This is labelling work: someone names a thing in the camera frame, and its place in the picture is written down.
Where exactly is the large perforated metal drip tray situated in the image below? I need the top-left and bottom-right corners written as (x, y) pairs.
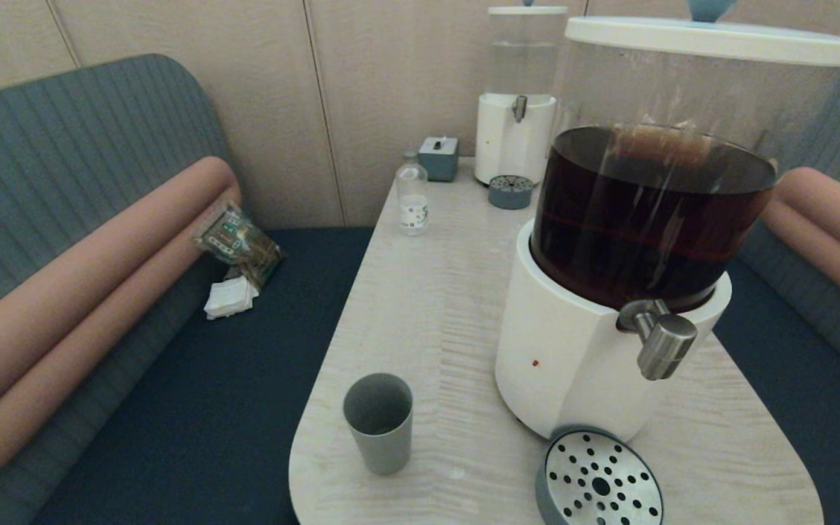
top-left (535, 427), bottom-right (664, 525)

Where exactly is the grey plastic cup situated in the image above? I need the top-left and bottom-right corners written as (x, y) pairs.
top-left (343, 373), bottom-right (414, 476)

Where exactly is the clear plastic bottle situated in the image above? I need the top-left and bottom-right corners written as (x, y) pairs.
top-left (397, 150), bottom-right (429, 236)

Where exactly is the white dispenser lid blue knob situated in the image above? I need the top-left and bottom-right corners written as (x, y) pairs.
top-left (564, 0), bottom-right (840, 68)

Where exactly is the green snack packet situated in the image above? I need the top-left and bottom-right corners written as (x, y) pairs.
top-left (195, 203), bottom-right (286, 289)

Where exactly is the small grey drip tray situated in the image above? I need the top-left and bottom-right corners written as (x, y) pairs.
top-left (489, 174), bottom-right (534, 211)

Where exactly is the tea dispenser with white base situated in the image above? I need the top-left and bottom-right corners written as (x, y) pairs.
top-left (494, 44), bottom-right (840, 443)

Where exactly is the white napkin stack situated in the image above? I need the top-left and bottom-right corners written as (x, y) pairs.
top-left (204, 276), bottom-right (260, 320)

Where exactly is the small grey box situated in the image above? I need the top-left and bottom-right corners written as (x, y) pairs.
top-left (418, 136), bottom-right (459, 182)

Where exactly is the steel dispenser tap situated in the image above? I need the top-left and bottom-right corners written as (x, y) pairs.
top-left (617, 299), bottom-right (699, 381)

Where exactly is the small water dispenser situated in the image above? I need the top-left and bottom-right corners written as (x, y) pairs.
top-left (475, 13), bottom-right (568, 187)

